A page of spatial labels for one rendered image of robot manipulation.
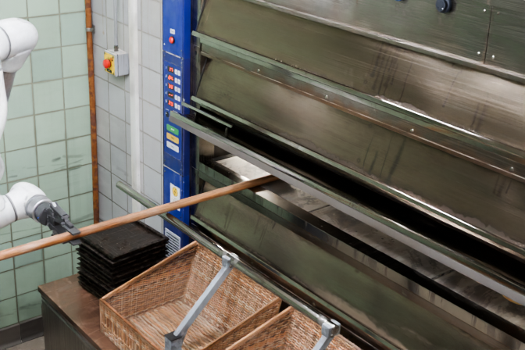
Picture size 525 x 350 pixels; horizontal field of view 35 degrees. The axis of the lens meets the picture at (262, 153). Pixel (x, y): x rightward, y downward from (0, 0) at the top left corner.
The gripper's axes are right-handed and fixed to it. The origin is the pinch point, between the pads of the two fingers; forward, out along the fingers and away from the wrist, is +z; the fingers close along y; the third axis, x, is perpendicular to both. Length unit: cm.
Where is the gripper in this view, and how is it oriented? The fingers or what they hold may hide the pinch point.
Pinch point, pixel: (72, 234)
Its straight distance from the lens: 285.1
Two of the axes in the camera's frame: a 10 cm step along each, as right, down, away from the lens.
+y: -0.4, 9.3, 3.7
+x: -7.8, 2.0, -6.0
